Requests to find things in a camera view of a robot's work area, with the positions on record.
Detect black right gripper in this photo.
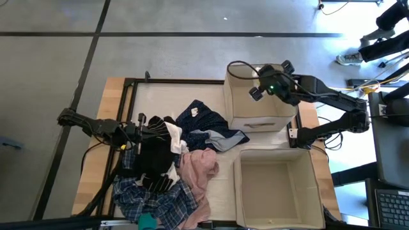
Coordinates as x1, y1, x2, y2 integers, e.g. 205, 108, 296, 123
248, 59, 301, 106

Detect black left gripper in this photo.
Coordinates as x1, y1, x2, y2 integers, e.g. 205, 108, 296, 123
123, 112, 173, 156

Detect black garment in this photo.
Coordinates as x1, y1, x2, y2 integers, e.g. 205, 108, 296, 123
135, 115, 190, 193

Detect navy dotted shirt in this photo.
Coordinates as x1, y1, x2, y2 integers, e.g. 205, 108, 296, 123
175, 99, 251, 153

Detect pink garment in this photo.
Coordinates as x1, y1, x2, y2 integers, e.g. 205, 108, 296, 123
177, 147, 220, 229

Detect blue plaid shirt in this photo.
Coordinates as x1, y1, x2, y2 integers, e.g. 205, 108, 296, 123
112, 148, 199, 229

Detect teal cloth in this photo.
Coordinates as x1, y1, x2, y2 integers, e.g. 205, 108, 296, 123
137, 213, 158, 230

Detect white glossy table sheet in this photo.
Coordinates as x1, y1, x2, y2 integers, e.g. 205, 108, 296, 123
127, 82, 293, 222

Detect beige fabric storage bin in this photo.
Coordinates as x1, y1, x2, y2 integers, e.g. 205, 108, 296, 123
222, 63, 298, 134
233, 148, 326, 230

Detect person's shoe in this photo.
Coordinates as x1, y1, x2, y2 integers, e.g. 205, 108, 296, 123
335, 52, 364, 67
360, 27, 396, 47

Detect black tripod stand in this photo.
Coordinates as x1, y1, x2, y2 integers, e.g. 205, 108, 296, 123
346, 62, 409, 89

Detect person's leg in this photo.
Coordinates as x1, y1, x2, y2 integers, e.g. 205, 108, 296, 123
375, 0, 409, 32
357, 30, 409, 63

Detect black desk crossbar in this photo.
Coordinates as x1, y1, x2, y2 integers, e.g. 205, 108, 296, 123
330, 162, 378, 188

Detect black rounded device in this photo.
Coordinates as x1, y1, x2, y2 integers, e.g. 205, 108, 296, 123
383, 97, 409, 128

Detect black metal beam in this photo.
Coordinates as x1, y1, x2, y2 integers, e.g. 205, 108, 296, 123
0, 215, 103, 230

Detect black laptop keyboard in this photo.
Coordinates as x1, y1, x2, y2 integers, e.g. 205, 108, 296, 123
365, 178, 409, 229

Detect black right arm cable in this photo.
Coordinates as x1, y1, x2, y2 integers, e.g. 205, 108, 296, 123
226, 60, 339, 96

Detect yellow cable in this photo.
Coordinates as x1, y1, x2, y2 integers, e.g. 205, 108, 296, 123
328, 54, 409, 96

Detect black floor cable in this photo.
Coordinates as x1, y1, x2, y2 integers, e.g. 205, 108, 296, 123
80, 139, 110, 176

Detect thin floor cable with plug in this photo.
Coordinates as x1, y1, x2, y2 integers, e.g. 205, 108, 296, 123
318, 0, 351, 16

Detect black cable loops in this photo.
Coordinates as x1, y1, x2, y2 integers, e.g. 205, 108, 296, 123
318, 115, 345, 151

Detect aluminium rail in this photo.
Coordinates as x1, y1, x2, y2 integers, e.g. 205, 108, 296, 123
100, 218, 141, 230

